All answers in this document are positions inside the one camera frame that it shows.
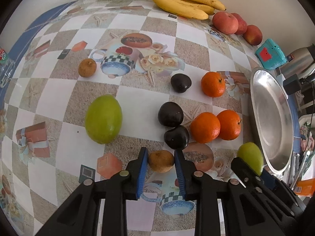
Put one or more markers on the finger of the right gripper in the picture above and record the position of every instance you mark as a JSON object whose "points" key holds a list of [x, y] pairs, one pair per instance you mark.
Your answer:
{"points": [[274, 195]]}

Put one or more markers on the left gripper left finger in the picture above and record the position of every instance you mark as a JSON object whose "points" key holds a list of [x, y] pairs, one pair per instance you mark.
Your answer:
{"points": [[79, 213]]}

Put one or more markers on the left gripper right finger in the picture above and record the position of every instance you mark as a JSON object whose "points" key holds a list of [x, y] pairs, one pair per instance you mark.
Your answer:
{"points": [[241, 211]]}

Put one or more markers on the green guava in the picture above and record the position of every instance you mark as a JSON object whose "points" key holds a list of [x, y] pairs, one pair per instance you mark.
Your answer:
{"points": [[103, 119], [251, 154]]}

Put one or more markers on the orange tangerine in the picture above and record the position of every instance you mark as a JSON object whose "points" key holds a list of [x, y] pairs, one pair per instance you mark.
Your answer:
{"points": [[205, 127], [230, 125], [213, 84]]}

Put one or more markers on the brown longan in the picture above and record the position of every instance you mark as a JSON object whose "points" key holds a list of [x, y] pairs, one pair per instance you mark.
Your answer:
{"points": [[87, 68], [161, 161]]}

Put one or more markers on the dark plum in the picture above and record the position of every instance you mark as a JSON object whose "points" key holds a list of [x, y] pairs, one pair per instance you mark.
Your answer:
{"points": [[170, 114], [177, 138], [180, 83]]}

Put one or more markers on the orange carton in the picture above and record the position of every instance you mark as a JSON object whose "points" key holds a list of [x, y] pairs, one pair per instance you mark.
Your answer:
{"points": [[305, 188]]}

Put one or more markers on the large steel plate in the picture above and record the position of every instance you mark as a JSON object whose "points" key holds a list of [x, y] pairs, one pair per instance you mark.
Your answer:
{"points": [[271, 119]]}

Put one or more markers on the black power adapter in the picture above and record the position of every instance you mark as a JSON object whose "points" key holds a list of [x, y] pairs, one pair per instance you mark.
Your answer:
{"points": [[292, 84]]}

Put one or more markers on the steel thermos kettle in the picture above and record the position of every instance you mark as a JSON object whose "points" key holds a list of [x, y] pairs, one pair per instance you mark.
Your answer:
{"points": [[300, 62]]}

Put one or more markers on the teal toy box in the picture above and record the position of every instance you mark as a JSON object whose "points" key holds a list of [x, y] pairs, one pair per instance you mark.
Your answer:
{"points": [[271, 55]]}

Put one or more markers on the right red apple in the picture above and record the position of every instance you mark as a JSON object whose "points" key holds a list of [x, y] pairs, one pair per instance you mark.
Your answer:
{"points": [[253, 35]]}

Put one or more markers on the red apple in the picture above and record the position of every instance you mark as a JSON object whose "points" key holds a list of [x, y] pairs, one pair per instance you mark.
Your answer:
{"points": [[242, 28], [253, 35]]}

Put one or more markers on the middle red apple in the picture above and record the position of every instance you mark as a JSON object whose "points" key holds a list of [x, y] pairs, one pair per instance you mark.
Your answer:
{"points": [[242, 28]]}

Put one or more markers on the clear glass mug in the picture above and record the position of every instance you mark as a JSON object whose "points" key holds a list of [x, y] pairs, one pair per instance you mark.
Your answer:
{"points": [[6, 68]]}

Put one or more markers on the front pink apple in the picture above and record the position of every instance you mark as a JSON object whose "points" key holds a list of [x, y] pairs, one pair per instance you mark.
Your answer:
{"points": [[225, 22]]}

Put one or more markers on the yellow banana bunch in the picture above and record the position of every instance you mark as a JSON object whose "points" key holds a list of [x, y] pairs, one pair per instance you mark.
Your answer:
{"points": [[192, 9]]}

